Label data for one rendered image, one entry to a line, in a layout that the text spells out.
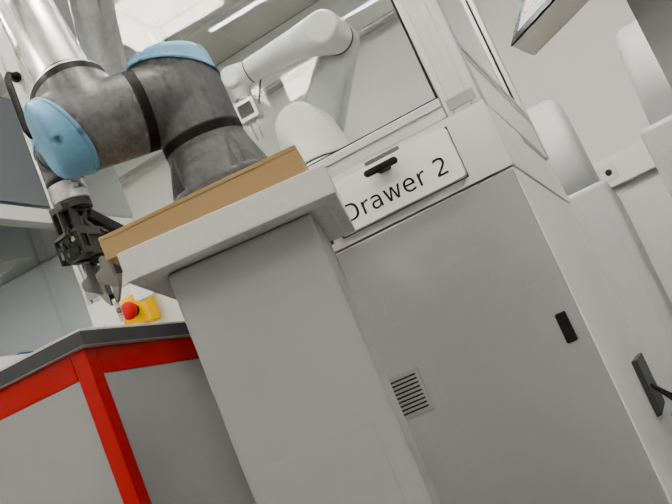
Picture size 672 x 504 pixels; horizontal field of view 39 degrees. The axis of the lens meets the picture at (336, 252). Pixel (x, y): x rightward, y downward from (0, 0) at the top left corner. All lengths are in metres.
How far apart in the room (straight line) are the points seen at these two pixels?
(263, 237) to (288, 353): 0.15
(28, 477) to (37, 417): 0.10
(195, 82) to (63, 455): 0.64
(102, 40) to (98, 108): 0.47
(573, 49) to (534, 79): 0.25
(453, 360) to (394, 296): 0.18
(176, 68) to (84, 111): 0.14
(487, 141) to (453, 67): 0.17
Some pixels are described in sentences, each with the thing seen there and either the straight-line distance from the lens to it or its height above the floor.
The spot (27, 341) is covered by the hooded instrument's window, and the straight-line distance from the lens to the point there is 2.63.
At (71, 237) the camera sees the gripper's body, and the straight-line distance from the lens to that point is 1.85.
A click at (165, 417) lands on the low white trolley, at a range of 1.64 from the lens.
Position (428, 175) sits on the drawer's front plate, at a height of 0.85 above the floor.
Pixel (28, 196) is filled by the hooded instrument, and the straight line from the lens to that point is 2.89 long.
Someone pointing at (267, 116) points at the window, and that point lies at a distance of 2.07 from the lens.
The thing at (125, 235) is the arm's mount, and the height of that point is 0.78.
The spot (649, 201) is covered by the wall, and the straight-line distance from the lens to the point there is 5.00.
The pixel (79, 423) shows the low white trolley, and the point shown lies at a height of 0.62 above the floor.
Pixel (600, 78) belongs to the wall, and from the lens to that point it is 5.11.
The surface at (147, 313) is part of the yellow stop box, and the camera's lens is 2.11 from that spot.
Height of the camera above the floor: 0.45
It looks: 10 degrees up
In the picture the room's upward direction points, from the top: 23 degrees counter-clockwise
